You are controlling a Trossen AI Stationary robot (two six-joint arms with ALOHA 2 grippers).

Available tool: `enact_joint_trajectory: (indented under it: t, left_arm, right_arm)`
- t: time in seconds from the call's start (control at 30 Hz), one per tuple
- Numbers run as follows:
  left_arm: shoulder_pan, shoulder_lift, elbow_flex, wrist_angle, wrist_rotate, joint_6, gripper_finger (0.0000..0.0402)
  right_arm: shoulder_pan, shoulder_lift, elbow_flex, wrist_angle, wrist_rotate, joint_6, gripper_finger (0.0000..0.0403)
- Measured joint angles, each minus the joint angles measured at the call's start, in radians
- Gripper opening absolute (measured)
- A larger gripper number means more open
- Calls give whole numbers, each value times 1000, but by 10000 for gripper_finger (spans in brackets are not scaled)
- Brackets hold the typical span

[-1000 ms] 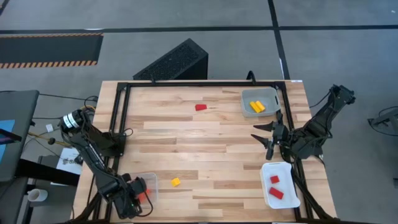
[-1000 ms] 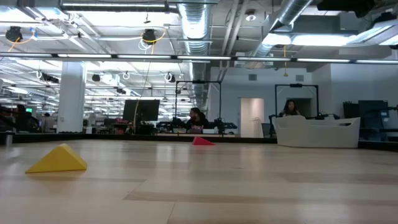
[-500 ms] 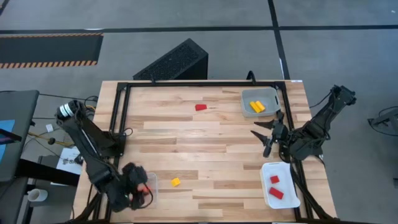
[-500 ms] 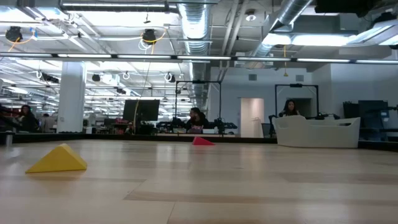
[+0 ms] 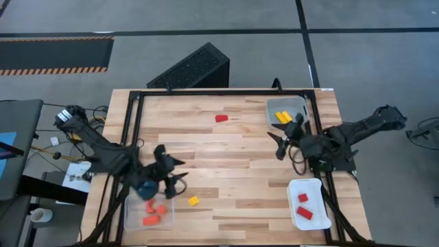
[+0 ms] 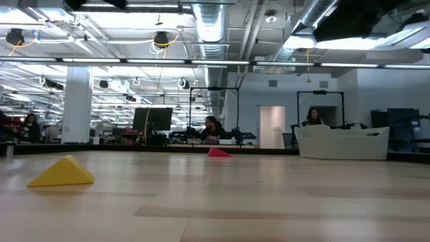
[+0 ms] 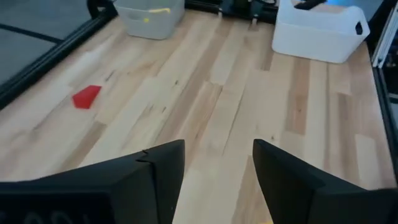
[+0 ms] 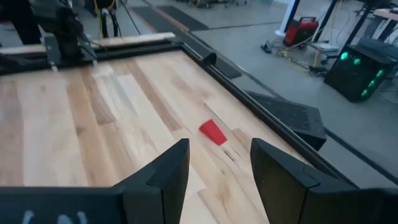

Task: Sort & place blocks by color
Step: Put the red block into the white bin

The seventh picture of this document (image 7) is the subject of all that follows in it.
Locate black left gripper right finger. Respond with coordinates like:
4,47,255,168
252,138,398,224

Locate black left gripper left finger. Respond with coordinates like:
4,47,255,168
0,139,186,224

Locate red wedge block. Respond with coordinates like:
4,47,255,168
72,85,103,110

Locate white plastic bin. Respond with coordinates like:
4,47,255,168
272,0,371,65

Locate silver aluminium profile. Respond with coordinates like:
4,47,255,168
371,7,398,68

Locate grey plastic bin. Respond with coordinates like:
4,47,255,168
113,0,186,40

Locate black arched clamp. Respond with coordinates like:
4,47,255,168
86,0,116,19

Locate black aluminium table frame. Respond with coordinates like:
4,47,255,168
0,0,398,183

